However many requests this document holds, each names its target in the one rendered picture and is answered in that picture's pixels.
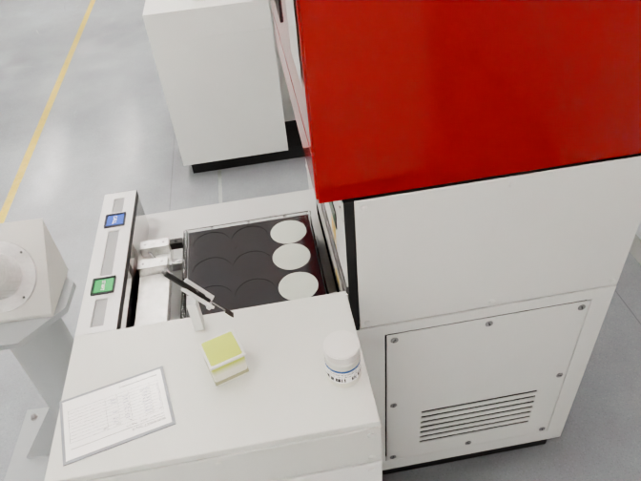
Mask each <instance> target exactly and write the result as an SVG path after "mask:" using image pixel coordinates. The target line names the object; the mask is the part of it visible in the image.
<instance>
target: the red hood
mask: <svg viewBox="0 0 641 481"><path fill-rule="evenodd" d="M271 3H272V10H273V17H274V25H275V33H276V40H277V47H278V51H279V58H280V61H281V65H282V68H283V72H284V76H285V80H286V84H287V88H288V92H289V95H290V99H291V103H292V107H293V110H294V114H295V118H296V121H297V125H298V129H299V133H300V140H301V144H302V148H303V151H304V155H305V158H306V162H307V166H308V170H309V174H310V178H311V181H312V185H313V189H314V193H315V197H316V199H317V200H318V202H319V203H326V202H331V201H337V200H344V199H354V198H361V197H367V196H373V195H379V194H385V193H392V192H398V191H403V190H410V189H416V188H423V187H428V186H434V185H441V184H447V183H452V182H459V181H465V180H472V179H477V178H489V177H495V176H500V175H507V174H513V173H520V172H525V171H531V170H538V169H544V168H549V167H556V166H562V165H569V164H574V163H580V162H587V161H593V160H599V159H605V158H611V157H622V156H628V155H635V154H641V0H271Z"/></svg>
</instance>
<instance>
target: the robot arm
mask: <svg viewBox="0 0 641 481"><path fill-rule="evenodd" d="M36 282H37V270H36V266H35V263H34V260H33V259H32V257H31V255H30V254H29V253H28V251H26V250H25V249H24V248H23V247H21V246H19V245H18V244H15V243H12V242H7V241H0V313H4V312H9V311H12V310H14V309H16V308H18V307H20V306H21V305H23V304H24V303H25V302H26V301H27V300H28V299H29V298H30V297H31V294H32V293H33V291H34V288H35V287H36Z"/></svg>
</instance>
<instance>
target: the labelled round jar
mask: <svg viewBox="0 0 641 481"><path fill-rule="evenodd" d="M323 352H324V361H325V370H326V376H327V379H328V381H329V382H330V383H331V384H332V385H334V386H336V387H351V386H353V385H355V384H356V383H357V382H358V381H359V380H360V378H361V374H362V373H361V353H360V341H359V339H358V337H357V336H356V335H355V334H353V333H352V332H349V331H346V330H338V331H335V332H332V333H330V334H329V335H328V336H327V337H326V338H325V339H324V342H323Z"/></svg>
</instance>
